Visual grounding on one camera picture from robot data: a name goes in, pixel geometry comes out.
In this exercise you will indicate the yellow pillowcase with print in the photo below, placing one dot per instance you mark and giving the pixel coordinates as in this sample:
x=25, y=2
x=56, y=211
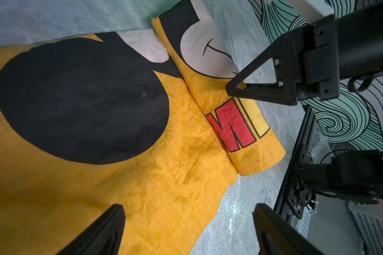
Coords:
x=138, y=118

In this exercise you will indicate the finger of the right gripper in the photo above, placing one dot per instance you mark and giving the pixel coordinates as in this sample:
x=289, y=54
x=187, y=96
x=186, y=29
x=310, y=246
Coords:
x=283, y=54

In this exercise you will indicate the white perforated cable duct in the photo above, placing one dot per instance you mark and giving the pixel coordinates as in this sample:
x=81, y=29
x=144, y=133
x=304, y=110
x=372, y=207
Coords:
x=369, y=220

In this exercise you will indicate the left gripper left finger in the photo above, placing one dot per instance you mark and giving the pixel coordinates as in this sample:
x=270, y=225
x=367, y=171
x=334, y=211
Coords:
x=102, y=237

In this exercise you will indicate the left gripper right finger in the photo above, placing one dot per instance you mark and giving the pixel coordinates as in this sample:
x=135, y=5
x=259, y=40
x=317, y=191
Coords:
x=277, y=237

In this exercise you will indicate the black base frame rail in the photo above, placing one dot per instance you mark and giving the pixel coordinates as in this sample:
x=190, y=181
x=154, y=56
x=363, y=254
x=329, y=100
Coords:
x=286, y=205

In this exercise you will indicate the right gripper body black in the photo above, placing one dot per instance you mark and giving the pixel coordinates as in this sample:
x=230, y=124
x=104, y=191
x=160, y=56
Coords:
x=333, y=49

